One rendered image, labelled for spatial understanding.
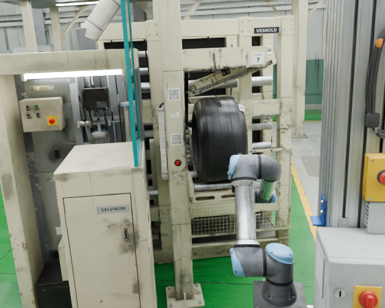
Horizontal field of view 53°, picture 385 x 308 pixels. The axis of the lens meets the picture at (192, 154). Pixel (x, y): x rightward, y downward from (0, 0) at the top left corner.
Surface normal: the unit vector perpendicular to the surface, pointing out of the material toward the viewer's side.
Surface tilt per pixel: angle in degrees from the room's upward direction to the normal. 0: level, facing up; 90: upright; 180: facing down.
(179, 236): 90
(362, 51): 90
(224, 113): 45
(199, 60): 90
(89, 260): 90
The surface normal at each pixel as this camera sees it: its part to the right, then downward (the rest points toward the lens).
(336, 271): -0.15, 0.26
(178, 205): 0.11, 0.25
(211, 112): 0.04, -0.56
